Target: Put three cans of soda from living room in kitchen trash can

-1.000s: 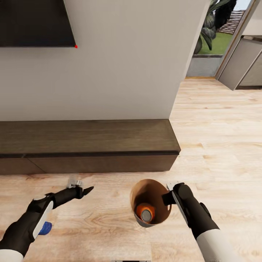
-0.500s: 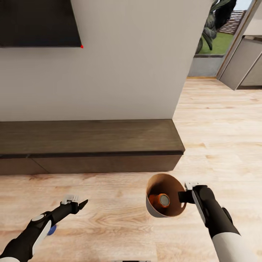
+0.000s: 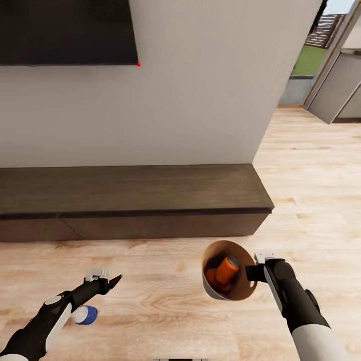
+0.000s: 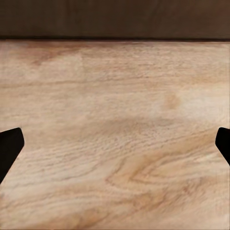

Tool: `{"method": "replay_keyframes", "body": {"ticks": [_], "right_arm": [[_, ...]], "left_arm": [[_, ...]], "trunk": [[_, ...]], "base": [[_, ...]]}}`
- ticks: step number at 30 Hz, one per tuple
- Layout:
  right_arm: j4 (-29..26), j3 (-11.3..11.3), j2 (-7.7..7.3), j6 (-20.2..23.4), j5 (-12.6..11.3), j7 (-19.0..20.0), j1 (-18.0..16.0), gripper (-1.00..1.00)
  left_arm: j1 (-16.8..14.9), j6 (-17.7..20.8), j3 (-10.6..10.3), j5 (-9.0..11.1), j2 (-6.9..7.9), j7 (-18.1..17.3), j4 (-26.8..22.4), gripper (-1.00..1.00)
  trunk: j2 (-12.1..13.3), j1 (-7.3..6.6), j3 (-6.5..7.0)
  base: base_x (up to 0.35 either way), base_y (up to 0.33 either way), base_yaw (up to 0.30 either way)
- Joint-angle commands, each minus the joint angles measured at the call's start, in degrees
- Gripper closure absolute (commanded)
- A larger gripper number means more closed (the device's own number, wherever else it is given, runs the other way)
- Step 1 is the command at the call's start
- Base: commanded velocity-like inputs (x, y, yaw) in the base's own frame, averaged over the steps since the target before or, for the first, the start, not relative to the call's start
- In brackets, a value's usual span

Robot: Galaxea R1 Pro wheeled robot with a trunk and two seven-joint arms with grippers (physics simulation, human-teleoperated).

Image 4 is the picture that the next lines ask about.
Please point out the cabinet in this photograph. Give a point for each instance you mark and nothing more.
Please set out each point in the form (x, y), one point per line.
(115, 19)

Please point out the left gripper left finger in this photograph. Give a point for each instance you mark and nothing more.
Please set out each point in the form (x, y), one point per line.
(11, 143)

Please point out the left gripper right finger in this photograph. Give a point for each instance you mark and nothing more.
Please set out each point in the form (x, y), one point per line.
(223, 142)

